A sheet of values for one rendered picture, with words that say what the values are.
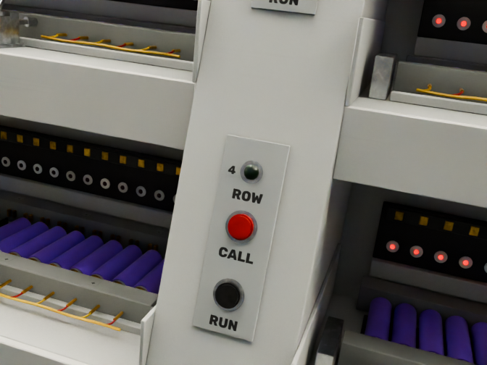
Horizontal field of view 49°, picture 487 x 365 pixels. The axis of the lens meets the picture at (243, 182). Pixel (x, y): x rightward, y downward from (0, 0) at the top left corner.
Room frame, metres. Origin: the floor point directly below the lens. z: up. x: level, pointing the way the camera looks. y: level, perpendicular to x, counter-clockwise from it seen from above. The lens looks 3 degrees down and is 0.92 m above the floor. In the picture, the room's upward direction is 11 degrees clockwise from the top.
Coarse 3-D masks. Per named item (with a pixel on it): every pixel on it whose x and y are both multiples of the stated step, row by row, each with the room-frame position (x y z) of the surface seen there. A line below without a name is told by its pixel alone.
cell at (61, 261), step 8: (88, 240) 0.49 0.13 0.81; (96, 240) 0.50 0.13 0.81; (72, 248) 0.47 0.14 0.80; (80, 248) 0.48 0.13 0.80; (88, 248) 0.48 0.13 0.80; (96, 248) 0.49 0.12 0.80; (64, 256) 0.46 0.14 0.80; (72, 256) 0.46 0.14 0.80; (80, 256) 0.47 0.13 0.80; (56, 264) 0.45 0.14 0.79; (64, 264) 0.45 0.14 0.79; (72, 264) 0.46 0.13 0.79
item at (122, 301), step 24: (0, 264) 0.43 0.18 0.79; (24, 264) 0.43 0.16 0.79; (48, 264) 0.43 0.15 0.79; (0, 288) 0.42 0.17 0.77; (24, 288) 0.43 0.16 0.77; (48, 288) 0.42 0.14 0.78; (72, 288) 0.41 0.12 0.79; (96, 288) 0.41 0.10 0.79; (120, 288) 0.41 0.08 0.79; (120, 312) 0.40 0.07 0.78; (144, 312) 0.39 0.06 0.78
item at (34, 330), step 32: (32, 192) 0.57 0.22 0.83; (64, 192) 0.56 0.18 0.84; (160, 224) 0.53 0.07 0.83; (0, 320) 0.39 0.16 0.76; (32, 320) 0.40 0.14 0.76; (64, 320) 0.40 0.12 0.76; (0, 352) 0.37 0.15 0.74; (32, 352) 0.36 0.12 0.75; (64, 352) 0.37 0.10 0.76; (96, 352) 0.37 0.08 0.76; (128, 352) 0.37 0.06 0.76
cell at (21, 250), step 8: (48, 232) 0.50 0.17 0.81; (56, 232) 0.51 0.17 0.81; (64, 232) 0.51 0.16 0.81; (32, 240) 0.48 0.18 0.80; (40, 240) 0.48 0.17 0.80; (48, 240) 0.49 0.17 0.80; (56, 240) 0.50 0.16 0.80; (16, 248) 0.46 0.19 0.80; (24, 248) 0.47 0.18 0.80; (32, 248) 0.47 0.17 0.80; (40, 248) 0.48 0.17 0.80; (24, 256) 0.46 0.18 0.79
